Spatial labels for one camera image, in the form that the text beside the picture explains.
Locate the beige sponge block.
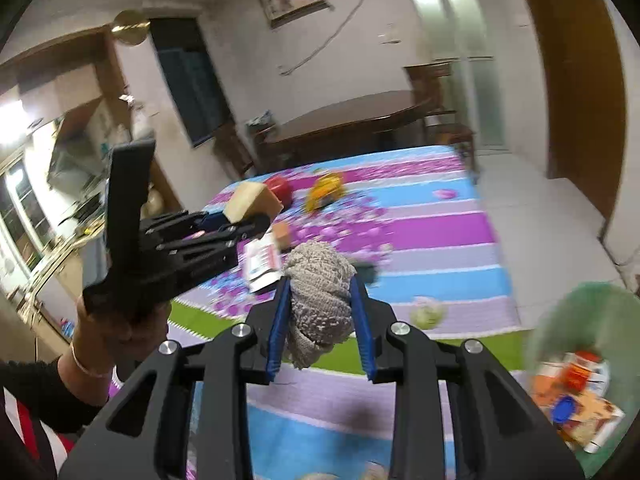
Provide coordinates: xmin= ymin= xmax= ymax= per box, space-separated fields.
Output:
xmin=224 ymin=181 xmax=283 ymax=223

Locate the grey knitted cloth ball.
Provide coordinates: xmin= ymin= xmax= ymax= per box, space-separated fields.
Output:
xmin=284 ymin=240 xmax=356 ymax=370

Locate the blue bottle cap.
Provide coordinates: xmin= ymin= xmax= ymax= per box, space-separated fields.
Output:
xmin=551 ymin=394 xmax=577 ymax=425

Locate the torn orange paper cup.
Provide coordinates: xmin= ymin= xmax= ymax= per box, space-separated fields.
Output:
xmin=561 ymin=350 xmax=602 ymax=393

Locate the orange medicine box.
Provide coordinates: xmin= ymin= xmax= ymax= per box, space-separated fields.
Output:
xmin=555 ymin=391 xmax=625 ymax=454

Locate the dark green cloth bundle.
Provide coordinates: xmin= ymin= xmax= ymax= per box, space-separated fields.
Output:
xmin=347 ymin=257 xmax=378 ymax=285

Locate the person left forearm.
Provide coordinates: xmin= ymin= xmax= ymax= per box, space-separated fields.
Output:
xmin=1 ymin=353 xmax=113 ymax=441

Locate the green trash bin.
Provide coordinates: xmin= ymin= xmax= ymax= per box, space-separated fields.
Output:
xmin=525 ymin=282 xmax=639 ymax=479

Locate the person left hand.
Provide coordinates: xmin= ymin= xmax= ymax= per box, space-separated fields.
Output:
xmin=72 ymin=298 xmax=171 ymax=376

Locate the red apple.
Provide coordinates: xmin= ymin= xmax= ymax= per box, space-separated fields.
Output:
xmin=265 ymin=174 xmax=294 ymax=209

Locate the yellow snack wrapper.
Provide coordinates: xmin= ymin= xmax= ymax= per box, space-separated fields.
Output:
xmin=305 ymin=172 xmax=345 ymax=212

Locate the dark window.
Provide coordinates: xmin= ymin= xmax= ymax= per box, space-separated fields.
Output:
xmin=150 ymin=18 xmax=232 ymax=148

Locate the dark wooden table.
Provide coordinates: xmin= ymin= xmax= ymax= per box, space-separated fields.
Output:
xmin=253 ymin=90 xmax=444 ymax=169

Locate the wooden chair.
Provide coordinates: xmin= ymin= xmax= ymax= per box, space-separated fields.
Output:
xmin=404 ymin=61 xmax=476 ymax=170

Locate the brown wooden door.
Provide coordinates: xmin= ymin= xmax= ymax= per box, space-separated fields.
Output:
xmin=526 ymin=0 xmax=626 ymax=219

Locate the frosted glass door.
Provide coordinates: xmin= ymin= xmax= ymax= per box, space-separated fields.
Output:
xmin=412 ymin=0 xmax=506 ymax=148

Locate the gold round wall clock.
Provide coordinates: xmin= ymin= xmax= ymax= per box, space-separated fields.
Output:
xmin=111 ymin=10 xmax=151 ymax=47

